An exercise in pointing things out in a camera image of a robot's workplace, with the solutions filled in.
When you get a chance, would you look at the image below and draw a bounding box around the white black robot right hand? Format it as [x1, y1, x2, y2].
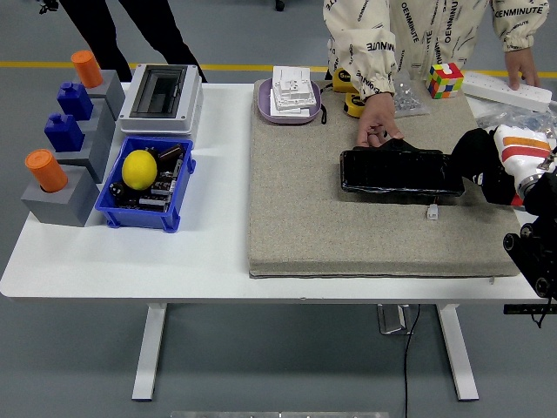
[467, 124, 557, 208]

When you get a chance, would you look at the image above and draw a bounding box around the person's left hand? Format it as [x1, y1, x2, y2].
[504, 45, 540, 91]

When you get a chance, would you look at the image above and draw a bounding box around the person's right hand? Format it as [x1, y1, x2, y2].
[355, 92, 404, 149]

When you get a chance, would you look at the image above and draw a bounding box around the glossy black panel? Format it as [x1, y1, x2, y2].
[339, 138, 466, 204]

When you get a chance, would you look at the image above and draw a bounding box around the white power strip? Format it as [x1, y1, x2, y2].
[460, 71, 554, 112]

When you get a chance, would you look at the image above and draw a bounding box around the clear bag of metal screws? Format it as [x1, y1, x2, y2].
[393, 71, 432, 118]

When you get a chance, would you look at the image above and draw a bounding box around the clear plastic parts bag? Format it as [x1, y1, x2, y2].
[472, 98, 557, 140]

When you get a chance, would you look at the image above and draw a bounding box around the colourful puzzle cube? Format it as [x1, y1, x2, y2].
[425, 62, 466, 100]

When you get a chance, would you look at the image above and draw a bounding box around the white socket plate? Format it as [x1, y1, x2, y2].
[268, 89, 319, 119]

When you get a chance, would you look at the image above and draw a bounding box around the person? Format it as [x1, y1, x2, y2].
[58, 0, 209, 84]
[322, 0, 552, 149]

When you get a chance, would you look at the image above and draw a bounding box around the purple tray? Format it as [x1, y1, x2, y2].
[254, 78, 324, 127]

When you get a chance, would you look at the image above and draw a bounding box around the grey-brown mat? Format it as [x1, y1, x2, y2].
[248, 79, 528, 280]

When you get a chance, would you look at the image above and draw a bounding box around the white table leg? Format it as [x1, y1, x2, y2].
[131, 302, 169, 401]
[436, 303, 480, 401]

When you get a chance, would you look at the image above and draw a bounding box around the brown electronic component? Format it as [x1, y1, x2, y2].
[158, 145, 184, 163]

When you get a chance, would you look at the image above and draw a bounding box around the black circuit board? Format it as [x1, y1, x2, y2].
[113, 165, 184, 214]

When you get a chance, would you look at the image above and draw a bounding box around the yellow lemon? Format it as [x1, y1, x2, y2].
[121, 150, 158, 192]

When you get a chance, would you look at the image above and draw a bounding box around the grey electrical distribution box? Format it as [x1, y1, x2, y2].
[117, 64, 205, 136]

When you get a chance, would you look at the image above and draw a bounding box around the blue plastic bin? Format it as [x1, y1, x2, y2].
[94, 136, 197, 234]

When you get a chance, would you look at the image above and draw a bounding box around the grey block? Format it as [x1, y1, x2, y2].
[54, 115, 117, 184]
[77, 69, 127, 122]
[20, 164, 102, 228]
[80, 98, 118, 147]

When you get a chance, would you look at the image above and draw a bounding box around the orange cylinder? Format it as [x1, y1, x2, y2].
[70, 50, 104, 89]
[24, 149, 70, 193]

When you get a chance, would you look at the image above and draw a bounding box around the blue block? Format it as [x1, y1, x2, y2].
[44, 111, 85, 153]
[57, 81, 95, 122]

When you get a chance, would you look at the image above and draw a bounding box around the white wall socket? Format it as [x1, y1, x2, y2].
[272, 65, 322, 108]

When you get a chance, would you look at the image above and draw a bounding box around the black bar with cable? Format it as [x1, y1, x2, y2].
[503, 303, 557, 328]

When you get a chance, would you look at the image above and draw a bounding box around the silver metal bracket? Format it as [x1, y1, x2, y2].
[376, 303, 414, 336]

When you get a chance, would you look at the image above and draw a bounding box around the black floor cable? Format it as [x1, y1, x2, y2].
[402, 303, 422, 418]

